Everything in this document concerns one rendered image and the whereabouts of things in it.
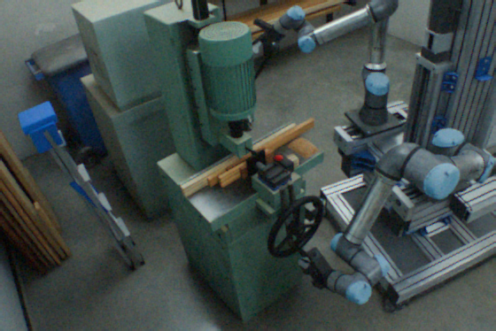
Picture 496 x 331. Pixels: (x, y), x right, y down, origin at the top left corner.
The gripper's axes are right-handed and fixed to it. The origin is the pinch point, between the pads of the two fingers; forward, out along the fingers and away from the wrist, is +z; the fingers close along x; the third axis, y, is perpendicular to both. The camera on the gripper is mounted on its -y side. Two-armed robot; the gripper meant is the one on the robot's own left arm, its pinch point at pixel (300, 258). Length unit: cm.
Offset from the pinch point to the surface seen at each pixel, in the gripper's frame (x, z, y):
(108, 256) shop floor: -66, 133, 3
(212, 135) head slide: -2, 25, -55
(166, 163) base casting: -17, 62, -47
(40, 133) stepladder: -61, 64, -86
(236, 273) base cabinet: -18.8, 29.6, 6.2
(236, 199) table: -8.7, 12.9, -30.8
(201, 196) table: -18.6, 21.7, -36.2
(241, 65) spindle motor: 6, -6, -77
